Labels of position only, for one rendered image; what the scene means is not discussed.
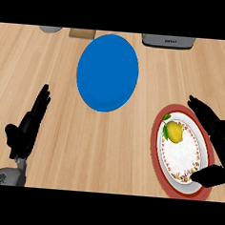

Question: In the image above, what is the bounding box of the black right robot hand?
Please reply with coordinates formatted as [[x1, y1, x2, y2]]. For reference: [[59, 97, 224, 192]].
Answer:
[[179, 93, 225, 190]]

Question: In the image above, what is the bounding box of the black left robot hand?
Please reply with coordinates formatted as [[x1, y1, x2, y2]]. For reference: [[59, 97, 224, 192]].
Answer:
[[2, 80, 52, 163]]

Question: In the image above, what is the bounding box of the red rimmed floral plate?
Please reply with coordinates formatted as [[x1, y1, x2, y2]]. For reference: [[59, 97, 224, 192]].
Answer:
[[145, 101, 220, 202]]

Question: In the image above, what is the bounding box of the yellow lemon with leaves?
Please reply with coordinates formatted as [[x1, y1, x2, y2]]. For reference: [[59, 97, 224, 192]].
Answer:
[[160, 113, 186, 145]]

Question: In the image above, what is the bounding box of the blue plate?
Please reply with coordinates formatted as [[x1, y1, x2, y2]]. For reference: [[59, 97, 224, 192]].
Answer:
[[73, 31, 142, 115]]

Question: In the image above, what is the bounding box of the grey appliance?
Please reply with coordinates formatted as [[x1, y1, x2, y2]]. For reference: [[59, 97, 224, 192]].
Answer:
[[141, 32, 196, 51]]

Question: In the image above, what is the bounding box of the grey round object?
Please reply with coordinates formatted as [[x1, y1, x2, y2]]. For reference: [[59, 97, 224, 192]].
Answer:
[[37, 25, 64, 35]]

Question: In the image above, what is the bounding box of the brown wooden block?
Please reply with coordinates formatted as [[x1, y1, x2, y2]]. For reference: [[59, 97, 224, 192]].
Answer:
[[68, 27, 97, 40]]

